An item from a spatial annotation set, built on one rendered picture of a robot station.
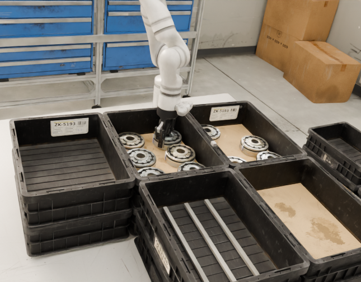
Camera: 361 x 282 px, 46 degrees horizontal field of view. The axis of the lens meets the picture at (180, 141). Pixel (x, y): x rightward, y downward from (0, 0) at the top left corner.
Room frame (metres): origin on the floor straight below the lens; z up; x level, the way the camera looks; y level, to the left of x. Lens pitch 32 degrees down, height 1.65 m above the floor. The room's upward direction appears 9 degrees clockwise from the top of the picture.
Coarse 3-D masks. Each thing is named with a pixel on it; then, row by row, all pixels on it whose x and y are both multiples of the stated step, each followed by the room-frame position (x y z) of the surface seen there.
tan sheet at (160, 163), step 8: (144, 136) 1.34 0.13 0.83; (152, 136) 1.35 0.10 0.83; (144, 144) 1.28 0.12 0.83; (152, 144) 1.29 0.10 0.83; (184, 144) 1.32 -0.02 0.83; (160, 152) 1.25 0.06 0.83; (160, 160) 1.20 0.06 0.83; (160, 168) 1.15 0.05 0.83; (168, 168) 1.16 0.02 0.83; (176, 168) 1.17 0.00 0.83
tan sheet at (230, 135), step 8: (224, 128) 1.49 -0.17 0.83; (232, 128) 1.50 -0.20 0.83; (240, 128) 1.51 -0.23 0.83; (224, 136) 1.43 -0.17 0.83; (232, 136) 1.44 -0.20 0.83; (240, 136) 1.45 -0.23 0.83; (224, 144) 1.37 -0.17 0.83; (232, 144) 1.38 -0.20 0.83; (224, 152) 1.31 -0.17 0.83; (232, 152) 1.32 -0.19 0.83; (240, 152) 1.33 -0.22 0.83; (248, 160) 1.28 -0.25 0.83
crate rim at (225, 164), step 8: (104, 112) 1.29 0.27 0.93; (112, 112) 1.30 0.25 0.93; (120, 112) 1.31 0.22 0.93; (128, 112) 1.32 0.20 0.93; (192, 120) 1.33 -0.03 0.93; (112, 128) 1.19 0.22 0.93; (200, 136) 1.24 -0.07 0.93; (120, 144) 1.10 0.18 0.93; (208, 144) 1.19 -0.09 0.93; (216, 152) 1.15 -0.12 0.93; (128, 160) 1.03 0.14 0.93; (224, 160) 1.11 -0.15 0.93; (200, 168) 1.04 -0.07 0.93; (208, 168) 1.05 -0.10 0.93; (216, 168) 1.06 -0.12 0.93; (136, 176) 0.96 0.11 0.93; (144, 176) 0.96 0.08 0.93; (152, 176) 0.97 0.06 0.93; (160, 176) 0.97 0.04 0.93; (136, 184) 0.95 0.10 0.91
